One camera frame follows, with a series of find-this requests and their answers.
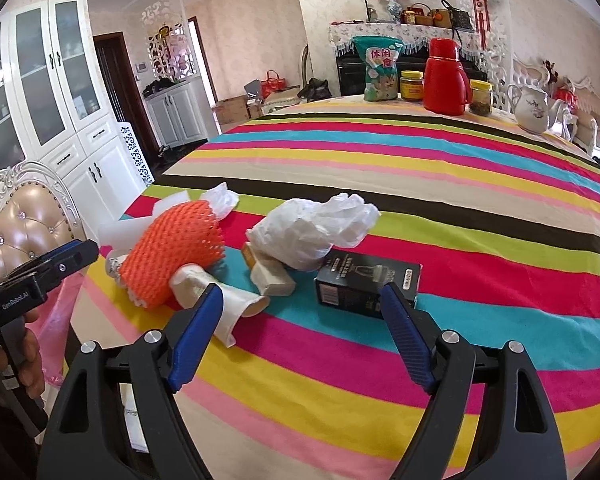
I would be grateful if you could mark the cream cushioned chair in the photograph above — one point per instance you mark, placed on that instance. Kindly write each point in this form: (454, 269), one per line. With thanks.
(282, 101)

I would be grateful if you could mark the yellow-lid jar with label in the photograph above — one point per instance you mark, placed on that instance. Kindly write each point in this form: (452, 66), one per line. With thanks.
(411, 87)

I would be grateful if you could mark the floral lace piano cover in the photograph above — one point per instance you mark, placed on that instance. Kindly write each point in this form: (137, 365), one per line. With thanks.
(345, 35)

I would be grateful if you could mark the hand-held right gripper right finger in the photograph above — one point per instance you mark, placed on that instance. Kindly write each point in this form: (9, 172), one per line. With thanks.
(410, 340)

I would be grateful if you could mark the black handbag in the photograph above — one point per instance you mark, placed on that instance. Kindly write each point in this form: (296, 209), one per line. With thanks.
(457, 17)

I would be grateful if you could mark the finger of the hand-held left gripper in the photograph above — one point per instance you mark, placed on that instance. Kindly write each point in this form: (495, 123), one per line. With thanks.
(67, 260)

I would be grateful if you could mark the green snack bag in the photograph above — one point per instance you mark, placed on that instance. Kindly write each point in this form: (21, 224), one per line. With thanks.
(380, 67)

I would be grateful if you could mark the red bag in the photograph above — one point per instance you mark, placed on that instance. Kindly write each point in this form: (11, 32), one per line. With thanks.
(272, 85)

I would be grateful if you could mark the white patterned panel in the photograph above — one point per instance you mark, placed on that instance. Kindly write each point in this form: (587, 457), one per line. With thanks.
(136, 152)

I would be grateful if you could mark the white carved screen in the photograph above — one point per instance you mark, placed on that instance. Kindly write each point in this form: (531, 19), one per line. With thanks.
(162, 35)

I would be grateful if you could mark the dark wooden door frame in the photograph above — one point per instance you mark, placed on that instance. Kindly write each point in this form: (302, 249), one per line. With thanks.
(115, 85)

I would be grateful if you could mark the large white plastic bag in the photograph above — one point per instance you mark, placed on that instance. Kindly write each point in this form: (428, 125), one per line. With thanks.
(300, 235)

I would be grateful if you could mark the striped colourful tablecloth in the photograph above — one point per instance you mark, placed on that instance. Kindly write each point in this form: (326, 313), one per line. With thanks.
(380, 185)

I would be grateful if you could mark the person's left hand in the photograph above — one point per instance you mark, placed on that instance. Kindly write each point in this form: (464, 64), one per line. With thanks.
(32, 360)

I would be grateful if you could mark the beige paper carton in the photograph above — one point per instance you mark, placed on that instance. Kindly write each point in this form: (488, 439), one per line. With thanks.
(275, 280)

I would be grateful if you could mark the white ceramic teapot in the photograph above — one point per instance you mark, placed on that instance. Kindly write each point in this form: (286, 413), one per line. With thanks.
(530, 110)

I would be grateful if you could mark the low white cabinet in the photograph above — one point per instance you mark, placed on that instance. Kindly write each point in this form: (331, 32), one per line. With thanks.
(177, 110)

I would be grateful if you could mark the tufted beige chair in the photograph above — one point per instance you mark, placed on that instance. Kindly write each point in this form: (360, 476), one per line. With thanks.
(25, 220)

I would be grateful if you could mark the red thermos jug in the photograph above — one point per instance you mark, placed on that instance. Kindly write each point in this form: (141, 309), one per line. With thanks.
(445, 80)

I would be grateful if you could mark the paper wrapper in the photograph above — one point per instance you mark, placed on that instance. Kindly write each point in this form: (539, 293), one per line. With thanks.
(240, 310)

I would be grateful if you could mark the cardboard box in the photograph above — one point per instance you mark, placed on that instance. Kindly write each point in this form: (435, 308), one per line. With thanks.
(231, 110)

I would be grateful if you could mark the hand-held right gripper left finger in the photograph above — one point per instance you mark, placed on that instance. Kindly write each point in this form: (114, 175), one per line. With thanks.
(195, 332)

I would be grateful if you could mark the small white plastic bag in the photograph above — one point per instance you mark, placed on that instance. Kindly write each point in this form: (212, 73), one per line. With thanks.
(222, 201)

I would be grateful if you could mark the tall white glass-door cabinet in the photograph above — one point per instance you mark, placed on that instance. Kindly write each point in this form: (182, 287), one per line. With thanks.
(45, 85)

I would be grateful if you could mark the woven basket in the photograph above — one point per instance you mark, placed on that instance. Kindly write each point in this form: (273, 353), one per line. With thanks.
(419, 16)

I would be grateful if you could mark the black printed box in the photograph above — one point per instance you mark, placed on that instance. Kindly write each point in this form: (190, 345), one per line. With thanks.
(360, 275)

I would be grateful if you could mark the yellow-lid glass jar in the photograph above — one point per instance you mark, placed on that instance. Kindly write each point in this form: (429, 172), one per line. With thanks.
(481, 99)

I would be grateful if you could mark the black cloth bundle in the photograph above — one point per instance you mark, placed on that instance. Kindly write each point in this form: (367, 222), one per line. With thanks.
(315, 89)

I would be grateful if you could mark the orange foam fruit net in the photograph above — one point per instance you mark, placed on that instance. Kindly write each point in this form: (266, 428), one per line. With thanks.
(175, 245)

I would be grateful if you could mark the pink plastic bag bin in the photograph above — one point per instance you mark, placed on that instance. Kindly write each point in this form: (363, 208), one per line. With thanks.
(60, 320)

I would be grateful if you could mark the white plastic cup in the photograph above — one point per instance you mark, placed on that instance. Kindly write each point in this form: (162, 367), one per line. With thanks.
(120, 232)

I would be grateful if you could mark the black piano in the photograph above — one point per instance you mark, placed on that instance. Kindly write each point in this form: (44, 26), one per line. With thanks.
(347, 72)

